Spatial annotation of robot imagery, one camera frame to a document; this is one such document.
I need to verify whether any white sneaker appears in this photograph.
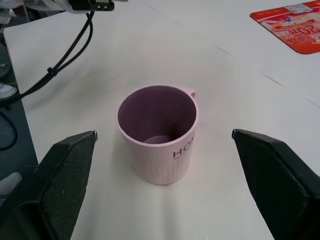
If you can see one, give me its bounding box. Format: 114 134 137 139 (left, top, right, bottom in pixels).
0 83 19 100

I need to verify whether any thin black floor cable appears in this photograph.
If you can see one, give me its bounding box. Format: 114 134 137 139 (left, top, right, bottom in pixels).
0 109 19 152

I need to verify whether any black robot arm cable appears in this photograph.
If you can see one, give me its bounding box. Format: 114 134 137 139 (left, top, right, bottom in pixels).
0 10 95 111

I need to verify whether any pink mug with black lettering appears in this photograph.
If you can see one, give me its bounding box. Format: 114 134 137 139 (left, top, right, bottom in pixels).
116 84 200 186

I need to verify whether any red printed mat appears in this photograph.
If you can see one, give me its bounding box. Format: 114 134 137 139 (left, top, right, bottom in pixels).
249 0 320 55

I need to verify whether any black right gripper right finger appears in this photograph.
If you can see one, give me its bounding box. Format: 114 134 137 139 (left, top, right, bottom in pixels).
231 128 320 240

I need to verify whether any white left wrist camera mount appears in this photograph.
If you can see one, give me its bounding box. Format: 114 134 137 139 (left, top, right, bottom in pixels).
41 0 76 14

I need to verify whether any grey rounded robot body part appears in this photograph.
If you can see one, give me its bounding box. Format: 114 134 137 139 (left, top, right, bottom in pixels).
0 172 23 204

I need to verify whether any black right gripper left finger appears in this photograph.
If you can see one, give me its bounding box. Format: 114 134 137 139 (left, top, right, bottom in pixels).
0 129 99 240

